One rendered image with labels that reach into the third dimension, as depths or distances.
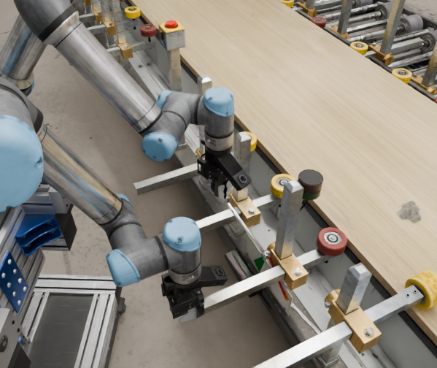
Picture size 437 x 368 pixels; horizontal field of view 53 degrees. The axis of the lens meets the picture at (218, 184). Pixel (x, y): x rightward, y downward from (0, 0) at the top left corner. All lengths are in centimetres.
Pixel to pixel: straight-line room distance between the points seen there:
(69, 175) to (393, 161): 109
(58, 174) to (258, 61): 136
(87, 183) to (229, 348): 135
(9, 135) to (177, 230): 41
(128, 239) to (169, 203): 168
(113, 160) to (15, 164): 233
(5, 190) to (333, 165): 110
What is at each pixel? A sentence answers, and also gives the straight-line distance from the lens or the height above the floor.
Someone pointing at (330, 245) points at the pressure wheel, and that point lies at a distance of 124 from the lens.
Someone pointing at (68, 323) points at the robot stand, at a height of 21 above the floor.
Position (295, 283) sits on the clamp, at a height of 85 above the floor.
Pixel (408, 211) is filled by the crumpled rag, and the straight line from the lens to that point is 140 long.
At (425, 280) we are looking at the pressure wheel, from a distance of 116.
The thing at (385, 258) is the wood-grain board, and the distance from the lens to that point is 127.
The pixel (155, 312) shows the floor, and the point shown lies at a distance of 216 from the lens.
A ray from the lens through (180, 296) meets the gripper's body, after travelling 105.
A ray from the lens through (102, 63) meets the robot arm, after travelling 96.
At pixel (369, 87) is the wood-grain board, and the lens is 193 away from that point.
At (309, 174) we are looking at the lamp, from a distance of 108.
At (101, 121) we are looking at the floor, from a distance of 329.
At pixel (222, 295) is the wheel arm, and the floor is 86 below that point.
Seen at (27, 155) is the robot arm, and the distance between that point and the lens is 61.
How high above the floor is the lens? 186
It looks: 44 degrees down
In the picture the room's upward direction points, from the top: straight up
